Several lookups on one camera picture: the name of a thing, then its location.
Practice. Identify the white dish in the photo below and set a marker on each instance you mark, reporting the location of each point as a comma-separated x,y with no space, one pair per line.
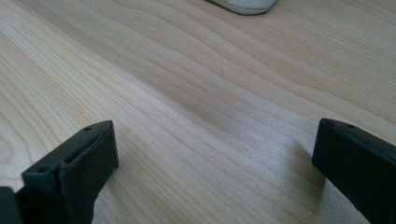
246,5

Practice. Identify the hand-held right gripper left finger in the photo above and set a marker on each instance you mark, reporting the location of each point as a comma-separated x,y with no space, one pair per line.
77,168

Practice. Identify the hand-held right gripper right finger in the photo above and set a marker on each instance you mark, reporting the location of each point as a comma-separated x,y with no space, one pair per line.
361,161

